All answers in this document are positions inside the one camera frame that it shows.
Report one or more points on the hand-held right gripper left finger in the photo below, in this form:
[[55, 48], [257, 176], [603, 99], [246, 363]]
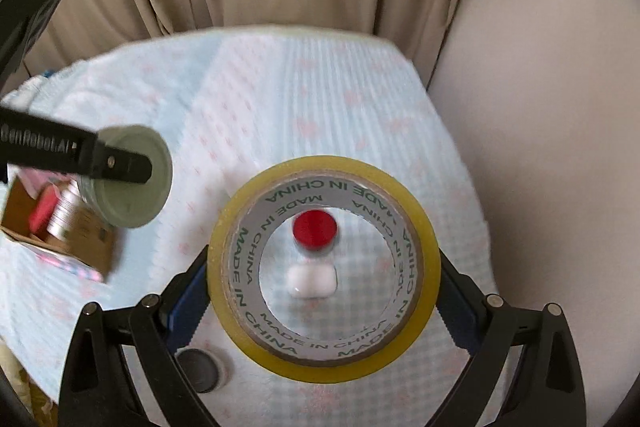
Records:
[[194, 289]]

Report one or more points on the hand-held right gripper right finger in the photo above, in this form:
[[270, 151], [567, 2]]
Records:
[[457, 304]]

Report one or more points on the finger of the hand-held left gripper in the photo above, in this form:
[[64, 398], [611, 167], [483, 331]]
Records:
[[125, 164]]

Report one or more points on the cardboard box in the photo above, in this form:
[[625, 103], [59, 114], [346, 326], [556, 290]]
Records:
[[87, 234]]

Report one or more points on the yellow packing tape roll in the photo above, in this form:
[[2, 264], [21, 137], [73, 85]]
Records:
[[325, 364]]

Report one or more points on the red packet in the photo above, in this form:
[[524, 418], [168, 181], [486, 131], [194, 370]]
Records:
[[44, 209]]

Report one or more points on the black round lid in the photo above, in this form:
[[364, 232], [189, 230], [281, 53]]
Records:
[[199, 369]]

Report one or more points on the white earbud case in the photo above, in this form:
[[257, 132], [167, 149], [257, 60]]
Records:
[[312, 281]]

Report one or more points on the red bottle cap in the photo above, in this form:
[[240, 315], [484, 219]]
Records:
[[315, 229]]

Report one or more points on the light blue patterned blanket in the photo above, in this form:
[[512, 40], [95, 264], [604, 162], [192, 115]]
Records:
[[310, 97]]

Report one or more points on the yellow floral cloth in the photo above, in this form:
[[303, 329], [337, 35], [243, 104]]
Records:
[[22, 387]]

